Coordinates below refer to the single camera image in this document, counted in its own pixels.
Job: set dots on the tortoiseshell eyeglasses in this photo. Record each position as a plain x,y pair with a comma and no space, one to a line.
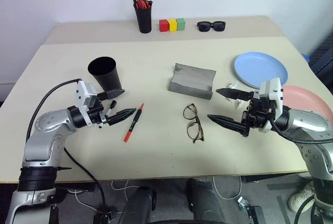
190,112

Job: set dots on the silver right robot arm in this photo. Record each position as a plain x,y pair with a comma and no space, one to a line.
307,120

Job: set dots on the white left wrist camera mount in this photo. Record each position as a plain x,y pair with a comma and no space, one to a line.
82,91

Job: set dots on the yellow wooden block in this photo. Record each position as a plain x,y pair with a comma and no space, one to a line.
172,25

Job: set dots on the empty wide black cup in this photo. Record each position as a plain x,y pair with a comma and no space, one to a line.
104,73

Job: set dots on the red wooden block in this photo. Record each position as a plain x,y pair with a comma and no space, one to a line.
163,25

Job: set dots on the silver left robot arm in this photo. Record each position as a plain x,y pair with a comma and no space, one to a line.
46,125

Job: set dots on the ribbed furniture panel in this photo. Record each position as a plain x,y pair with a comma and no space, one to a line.
323,60

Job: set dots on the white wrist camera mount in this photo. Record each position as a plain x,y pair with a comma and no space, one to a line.
82,91
274,89

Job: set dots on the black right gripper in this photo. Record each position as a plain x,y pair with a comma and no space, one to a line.
258,115

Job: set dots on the red and black marker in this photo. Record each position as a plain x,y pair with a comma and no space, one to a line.
134,122

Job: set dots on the grey felt glasses case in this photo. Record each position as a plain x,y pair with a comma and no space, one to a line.
192,82

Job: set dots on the dark rounded shape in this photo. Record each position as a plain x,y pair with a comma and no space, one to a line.
138,205
205,203

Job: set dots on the crumpled white tissue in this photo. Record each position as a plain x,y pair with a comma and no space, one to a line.
234,85

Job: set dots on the blue round container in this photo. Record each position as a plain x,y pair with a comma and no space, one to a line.
306,57

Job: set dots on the green wooden block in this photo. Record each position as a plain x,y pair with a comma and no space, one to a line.
180,24

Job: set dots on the small metal floor bracket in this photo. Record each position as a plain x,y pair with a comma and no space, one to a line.
243,203

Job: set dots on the black sunglasses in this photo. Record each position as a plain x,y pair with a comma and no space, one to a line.
204,26

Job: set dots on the small black white marker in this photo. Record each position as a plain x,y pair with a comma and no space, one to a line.
112,105

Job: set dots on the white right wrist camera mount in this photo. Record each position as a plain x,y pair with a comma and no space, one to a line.
274,89

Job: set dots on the pink plate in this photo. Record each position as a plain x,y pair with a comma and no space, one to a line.
304,99

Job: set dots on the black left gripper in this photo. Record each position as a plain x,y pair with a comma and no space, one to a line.
97,115

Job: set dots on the tall black pen holder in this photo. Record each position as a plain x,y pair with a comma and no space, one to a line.
143,21

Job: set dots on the light blue plate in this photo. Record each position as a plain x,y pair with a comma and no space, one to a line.
260,68

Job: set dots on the white shoe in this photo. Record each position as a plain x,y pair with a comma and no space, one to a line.
300,198

